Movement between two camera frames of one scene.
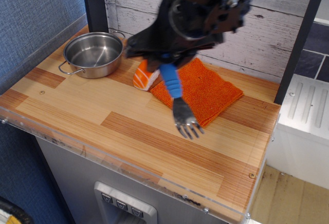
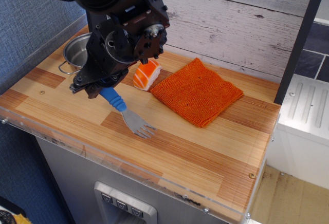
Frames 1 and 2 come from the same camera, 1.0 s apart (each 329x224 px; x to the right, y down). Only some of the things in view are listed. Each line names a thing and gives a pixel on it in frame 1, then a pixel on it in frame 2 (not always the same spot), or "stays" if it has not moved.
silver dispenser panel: [113, 206] stays
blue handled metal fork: [186, 124] -> [138, 128]
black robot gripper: [197, 11] -> [115, 41]
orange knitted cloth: [205, 95] stays
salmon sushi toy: [143, 78] stays
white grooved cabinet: [300, 147] stays
